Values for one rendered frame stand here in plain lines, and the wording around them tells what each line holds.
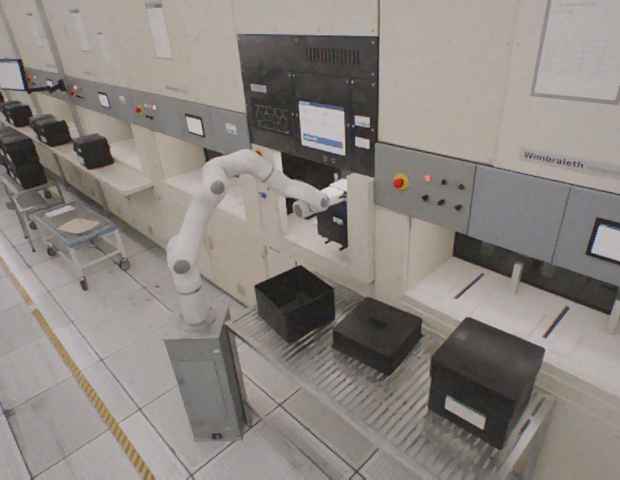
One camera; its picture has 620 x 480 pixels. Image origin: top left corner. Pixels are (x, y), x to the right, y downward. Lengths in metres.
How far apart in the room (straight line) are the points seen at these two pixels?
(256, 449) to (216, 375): 0.53
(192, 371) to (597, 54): 2.00
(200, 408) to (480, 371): 1.48
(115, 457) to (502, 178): 2.36
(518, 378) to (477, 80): 0.96
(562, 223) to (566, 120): 0.32
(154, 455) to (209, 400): 0.48
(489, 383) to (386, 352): 0.44
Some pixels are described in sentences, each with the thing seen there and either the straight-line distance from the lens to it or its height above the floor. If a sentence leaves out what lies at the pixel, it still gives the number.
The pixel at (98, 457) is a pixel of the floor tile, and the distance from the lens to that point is 2.86.
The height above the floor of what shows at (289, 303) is 0.77.
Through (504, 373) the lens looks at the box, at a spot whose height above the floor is 1.01.
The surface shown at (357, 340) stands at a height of 0.86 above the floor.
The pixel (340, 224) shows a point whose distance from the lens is 2.14.
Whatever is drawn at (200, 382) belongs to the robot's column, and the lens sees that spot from 2.34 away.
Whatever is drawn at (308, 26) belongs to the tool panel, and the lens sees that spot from 2.00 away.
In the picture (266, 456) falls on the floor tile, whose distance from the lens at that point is 2.56.
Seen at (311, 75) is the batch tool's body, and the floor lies 1.79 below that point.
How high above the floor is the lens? 2.11
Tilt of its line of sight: 30 degrees down
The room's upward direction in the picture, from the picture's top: 4 degrees counter-clockwise
